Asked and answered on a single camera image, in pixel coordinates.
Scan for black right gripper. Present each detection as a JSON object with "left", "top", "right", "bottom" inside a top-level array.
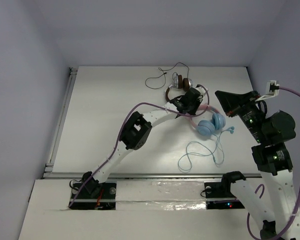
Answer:
[{"left": 215, "top": 89, "right": 267, "bottom": 143}]

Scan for light blue wired earphones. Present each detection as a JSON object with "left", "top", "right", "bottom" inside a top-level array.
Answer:
[{"left": 177, "top": 126, "right": 235, "bottom": 173}]

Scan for pink blue cat-ear headphones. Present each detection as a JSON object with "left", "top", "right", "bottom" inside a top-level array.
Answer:
[{"left": 189, "top": 104, "right": 226, "bottom": 137}]

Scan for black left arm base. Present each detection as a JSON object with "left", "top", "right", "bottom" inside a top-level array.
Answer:
[{"left": 69, "top": 182, "right": 117, "bottom": 210}]

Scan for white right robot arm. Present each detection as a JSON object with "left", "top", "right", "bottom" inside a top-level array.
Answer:
[{"left": 215, "top": 90, "right": 300, "bottom": 240}]

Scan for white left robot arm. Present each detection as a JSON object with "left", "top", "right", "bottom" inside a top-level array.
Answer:
[{"left": 73, "top": 86, "right": 207, "bottom": 200}]

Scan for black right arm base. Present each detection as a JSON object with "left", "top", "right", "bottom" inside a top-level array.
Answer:
[{"left": 200, "top": 182, "right": 244, "bottom": 210}]

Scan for brown silver headphones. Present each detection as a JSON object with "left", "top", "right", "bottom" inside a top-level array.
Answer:
[{"left": 165, "top": 72, "right": 193, "bottom": 102}]

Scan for clear tape strip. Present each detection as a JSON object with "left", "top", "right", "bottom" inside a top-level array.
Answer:
[{"left": 115, "top": 180, "right": 206, "bottom": 211}]

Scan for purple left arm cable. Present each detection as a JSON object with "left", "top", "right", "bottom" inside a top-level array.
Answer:
[{"left": 68, "top": 86, "right": 210, "bottom": 208}]

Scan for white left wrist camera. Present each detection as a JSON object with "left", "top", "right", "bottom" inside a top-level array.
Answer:
[{"left": 195, "top": 84, "right": 209, "bottom": 99}]

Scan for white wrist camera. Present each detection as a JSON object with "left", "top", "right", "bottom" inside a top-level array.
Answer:
[
  {"left": 195, "top": 84, "right": 209, "bottom": 99},
  {"left": 255, "top": 80, "right": 279, "bottom": 102}
]

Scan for thin black headphone cable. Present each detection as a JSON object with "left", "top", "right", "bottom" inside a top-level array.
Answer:
[{"left": 145, "top": 62, "right": 190, "bottom": 90}]

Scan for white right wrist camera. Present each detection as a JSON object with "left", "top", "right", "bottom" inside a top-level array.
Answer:
[{"left": 255, "top": 80, "right": 279, "bottom": 102}]

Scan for aluminium rail left edge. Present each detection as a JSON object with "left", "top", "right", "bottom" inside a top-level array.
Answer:
[{"left": 43, "top": 67, "right": 78, "bottom": 178}]

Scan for aluminium rail edge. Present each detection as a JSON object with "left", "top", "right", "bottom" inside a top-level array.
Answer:
[
  {"left": 43, "top": 67, "right": 78, "bottom": 178},
  {"left": 42, "top": 172, "right": 263, "bottom": 180}
]

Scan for aluminium rail front edge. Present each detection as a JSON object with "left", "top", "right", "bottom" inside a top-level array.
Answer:
[{"left": 42, "top": 172, "right": 263, "bottom": 180}]

